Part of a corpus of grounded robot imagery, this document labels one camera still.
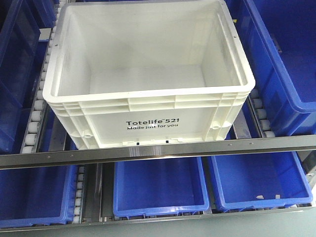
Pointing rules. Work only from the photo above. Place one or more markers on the white plastic Totelife tote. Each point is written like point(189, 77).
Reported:
point(127, 73)

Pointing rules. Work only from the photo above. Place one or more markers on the right shelf blue bin centre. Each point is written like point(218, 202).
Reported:
point(159, 187)

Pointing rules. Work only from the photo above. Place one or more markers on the shelf roller track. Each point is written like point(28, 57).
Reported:
point(79, 195)
point(37, 106)
point(259, 115)

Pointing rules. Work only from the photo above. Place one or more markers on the right shelf lower roller track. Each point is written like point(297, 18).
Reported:
point(79, 195)

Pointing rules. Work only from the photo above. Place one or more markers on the right shelf left roller track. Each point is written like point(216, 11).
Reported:
point(37, 106)

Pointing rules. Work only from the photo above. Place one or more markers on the right shelf blue bin left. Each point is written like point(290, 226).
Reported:
point(37, 196)

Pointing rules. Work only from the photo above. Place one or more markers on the right shelf large blue bin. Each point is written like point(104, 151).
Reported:
point(279, 39)

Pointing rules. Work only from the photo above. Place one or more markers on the right shelf upper left bin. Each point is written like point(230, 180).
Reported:
point(21, 59)

